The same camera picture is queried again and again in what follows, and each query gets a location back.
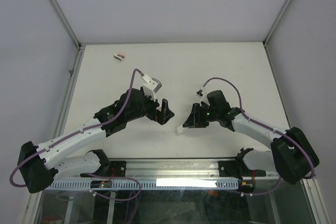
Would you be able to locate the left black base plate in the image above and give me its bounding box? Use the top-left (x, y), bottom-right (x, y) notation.
top-left (93, 160), bottom-right (127, 177)

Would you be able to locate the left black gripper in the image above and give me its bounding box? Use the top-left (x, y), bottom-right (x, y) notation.
top-left (126, 90), bottom-right (174, 125)

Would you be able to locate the left aluminium frame post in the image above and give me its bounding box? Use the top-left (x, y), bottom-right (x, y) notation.
top-left (33, 0), bottom-right (82, 49)

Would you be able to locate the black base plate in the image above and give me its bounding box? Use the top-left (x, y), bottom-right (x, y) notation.
top-left (218, 160), bottom-right (266, 180)
top-left (93, 160), bottom-right (127, 177)

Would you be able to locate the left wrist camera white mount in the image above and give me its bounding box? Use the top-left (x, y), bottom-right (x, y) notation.
top-left (142, 74), bottom-right (162, 101)

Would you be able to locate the white slotted cable duct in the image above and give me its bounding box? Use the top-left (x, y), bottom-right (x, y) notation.
top-left (47, 178), bottom-right (239, 191)

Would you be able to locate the pink white mini stapler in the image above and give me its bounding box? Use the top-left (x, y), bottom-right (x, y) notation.
top-left (113, 52), bottom-right (125, 61)

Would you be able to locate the aluminium frame post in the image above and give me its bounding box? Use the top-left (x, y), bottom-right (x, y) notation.
top-left (263, 0), bottom-right (309, 47)
top-left (33, 0), bottom-right (82, 49)

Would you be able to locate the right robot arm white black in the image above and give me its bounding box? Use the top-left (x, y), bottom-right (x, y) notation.
top-left (181, 90), bottom-right (320, 185)

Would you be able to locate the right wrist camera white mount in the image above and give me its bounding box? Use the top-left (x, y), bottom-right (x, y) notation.
top-left (196, 86), bottom-right (206, 103)

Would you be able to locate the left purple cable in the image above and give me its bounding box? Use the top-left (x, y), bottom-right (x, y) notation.
top-left (9, 68), bottom-right (142, 204)

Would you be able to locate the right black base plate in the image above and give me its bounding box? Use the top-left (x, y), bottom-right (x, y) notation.
top-left (218, 160), bottom-right (266, 180)

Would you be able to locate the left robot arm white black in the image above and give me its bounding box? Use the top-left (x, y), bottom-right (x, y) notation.
top-left (17, 89), bottom-right (175, 194)

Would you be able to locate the aluminium front rail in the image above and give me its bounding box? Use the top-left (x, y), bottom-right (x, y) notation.
top-left (32, 157), bottom-right (316, 180)

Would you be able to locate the purple cable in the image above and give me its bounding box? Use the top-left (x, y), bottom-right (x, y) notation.
top-left (202, 77), bottom-right (317, 197)
top-left (9, 68), bottom-right (142, 204)

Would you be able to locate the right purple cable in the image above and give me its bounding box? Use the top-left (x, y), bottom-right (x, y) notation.
top-left (202, 77), bottom-right (317, 197)

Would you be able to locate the right aluminium frame post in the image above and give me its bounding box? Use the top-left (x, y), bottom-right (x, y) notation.
top-left (263, 0), bottom-right (309, 47)

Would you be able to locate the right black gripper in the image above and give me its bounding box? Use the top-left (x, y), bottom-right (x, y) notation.
top-left (183, 103), bottom-right (219, 128)

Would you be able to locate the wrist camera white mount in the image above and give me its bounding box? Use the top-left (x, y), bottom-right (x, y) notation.
top-left (142, 74), bottom-right (162, 101)
top-left (196, 86), bottom-right (206, 103)

